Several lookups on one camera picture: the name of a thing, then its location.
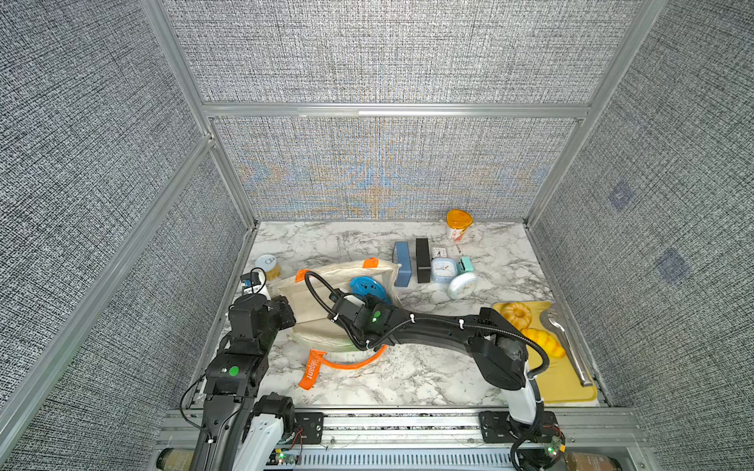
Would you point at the large blue rectangular alarm clock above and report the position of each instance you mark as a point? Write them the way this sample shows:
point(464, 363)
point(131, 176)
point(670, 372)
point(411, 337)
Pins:
point(401, 257)

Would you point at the bright blue plastic clock stand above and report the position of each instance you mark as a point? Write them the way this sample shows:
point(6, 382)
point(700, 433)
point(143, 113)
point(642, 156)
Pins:
point(367, 286)

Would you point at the black rectangular clock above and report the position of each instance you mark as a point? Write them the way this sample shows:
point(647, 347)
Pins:
point(423, 260)

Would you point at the light blue round alarm clock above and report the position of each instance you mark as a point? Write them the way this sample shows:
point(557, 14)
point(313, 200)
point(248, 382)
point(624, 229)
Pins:
point(443, 270)

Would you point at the mint green cube clock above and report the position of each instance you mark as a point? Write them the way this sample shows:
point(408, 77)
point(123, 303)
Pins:
point(465, 265)

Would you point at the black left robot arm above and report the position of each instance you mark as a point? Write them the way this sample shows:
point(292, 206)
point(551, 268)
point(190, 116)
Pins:
point(235, 433)

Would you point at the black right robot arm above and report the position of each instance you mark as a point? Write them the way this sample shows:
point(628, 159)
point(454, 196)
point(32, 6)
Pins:
point(505, 358)

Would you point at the orange lid drink cup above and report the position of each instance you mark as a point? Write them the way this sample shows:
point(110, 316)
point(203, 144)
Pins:
point(458, 222)

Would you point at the yellow can white lid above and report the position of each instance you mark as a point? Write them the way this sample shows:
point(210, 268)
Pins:
point(270, 265)

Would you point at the toy bundt cake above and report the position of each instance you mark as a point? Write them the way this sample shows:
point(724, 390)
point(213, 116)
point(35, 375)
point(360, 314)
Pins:
point(517, 314)

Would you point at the metal tongs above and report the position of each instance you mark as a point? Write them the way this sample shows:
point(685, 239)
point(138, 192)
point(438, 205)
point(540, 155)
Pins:
point(555, 323)

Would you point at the toy yellow bread loaf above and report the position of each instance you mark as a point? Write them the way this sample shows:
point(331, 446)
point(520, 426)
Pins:
point(547, 341)

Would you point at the yellow cutting board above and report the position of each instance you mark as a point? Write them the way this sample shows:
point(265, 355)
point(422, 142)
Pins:
point(558, 384)

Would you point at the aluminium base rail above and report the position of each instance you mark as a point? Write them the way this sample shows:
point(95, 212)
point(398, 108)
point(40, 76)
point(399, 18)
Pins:
point(447, 438)

